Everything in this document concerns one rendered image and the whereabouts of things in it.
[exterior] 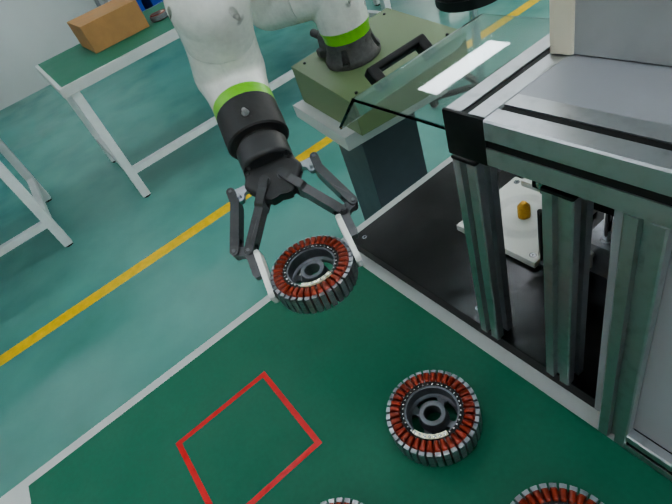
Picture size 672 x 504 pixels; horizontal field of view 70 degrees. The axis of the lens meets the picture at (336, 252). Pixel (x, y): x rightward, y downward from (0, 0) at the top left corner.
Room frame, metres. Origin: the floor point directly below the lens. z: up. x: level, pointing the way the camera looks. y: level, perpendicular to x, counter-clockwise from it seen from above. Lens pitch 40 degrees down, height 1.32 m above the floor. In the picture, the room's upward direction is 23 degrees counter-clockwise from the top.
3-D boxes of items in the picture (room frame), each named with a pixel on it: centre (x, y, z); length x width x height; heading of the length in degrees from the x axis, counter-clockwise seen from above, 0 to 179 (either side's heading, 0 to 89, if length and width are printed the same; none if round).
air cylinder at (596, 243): (0.41, -0.35, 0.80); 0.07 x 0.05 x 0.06; 112
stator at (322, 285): (0.47, 0.04, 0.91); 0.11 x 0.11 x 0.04
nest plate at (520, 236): (0.54, -0.30, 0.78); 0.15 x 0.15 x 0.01; 22
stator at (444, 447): (0.30, -0.03, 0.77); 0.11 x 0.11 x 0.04
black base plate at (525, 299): (0.57, -0.42, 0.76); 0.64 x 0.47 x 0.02; 112
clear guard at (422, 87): (0.51, -0.24, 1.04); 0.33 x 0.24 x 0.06; 22
